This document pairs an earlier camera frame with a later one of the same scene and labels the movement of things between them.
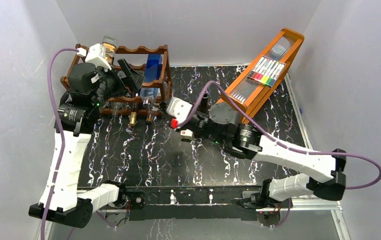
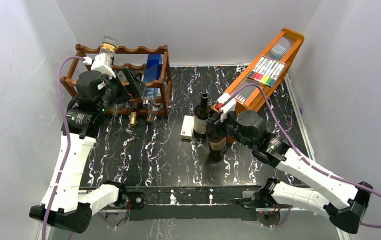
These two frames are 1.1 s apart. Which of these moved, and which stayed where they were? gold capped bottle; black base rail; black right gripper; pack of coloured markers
Moved: black right gripper
Stayed: pack of coloured markers; black base rail; gold capped bottle
